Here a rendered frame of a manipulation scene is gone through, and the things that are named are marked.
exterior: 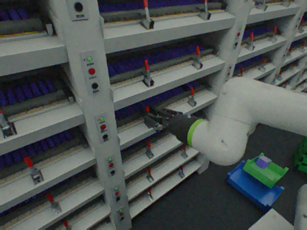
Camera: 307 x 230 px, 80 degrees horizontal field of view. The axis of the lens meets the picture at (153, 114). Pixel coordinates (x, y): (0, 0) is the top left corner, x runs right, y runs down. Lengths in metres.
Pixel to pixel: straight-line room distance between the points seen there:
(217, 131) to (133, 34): 0.35
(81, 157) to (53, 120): 0.19
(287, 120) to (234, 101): 0.11
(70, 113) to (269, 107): 0.51
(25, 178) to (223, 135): 0.60
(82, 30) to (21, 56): 0.14
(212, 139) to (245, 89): 0.14
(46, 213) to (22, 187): 0.19
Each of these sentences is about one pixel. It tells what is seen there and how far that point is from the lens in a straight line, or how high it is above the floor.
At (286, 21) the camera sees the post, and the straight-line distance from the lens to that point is 1.61.
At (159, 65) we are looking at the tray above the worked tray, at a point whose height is 0.92.
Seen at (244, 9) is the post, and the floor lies 1.09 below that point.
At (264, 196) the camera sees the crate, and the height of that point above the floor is 0.00.
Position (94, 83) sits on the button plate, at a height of 0.96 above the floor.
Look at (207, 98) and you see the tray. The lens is 1.02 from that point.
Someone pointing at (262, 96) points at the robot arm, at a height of 0.98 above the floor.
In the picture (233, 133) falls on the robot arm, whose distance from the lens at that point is 0.48.
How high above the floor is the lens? 1.19
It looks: 36 degrees down
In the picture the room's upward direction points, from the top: straight up
